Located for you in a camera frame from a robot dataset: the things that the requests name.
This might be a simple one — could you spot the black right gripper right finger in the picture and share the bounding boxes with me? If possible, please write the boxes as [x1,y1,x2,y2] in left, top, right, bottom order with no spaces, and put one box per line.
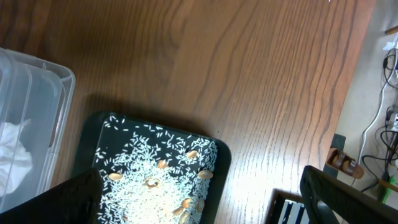
[300,166,397,224]

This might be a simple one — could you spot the clear plastic waste bin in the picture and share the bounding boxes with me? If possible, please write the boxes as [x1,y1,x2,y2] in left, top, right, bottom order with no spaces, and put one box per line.
[1,49,75,212]

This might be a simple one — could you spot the black waste tray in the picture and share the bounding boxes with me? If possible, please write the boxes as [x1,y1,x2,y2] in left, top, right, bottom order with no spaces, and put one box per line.
[71,111,231,223]

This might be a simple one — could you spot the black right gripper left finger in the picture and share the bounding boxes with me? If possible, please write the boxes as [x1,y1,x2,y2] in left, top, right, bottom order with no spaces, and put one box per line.
[1,168,103,223]

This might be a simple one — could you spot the white tissue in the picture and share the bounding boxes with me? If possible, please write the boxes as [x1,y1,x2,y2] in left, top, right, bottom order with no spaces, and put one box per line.
[1,119,32,197]

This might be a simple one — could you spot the spilled rice food waste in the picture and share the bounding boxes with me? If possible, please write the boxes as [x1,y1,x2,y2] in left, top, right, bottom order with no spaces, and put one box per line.
[93,115,218,223]

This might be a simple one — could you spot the cables on floor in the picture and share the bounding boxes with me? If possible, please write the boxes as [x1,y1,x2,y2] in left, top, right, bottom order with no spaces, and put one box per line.
[357,46,398,194]

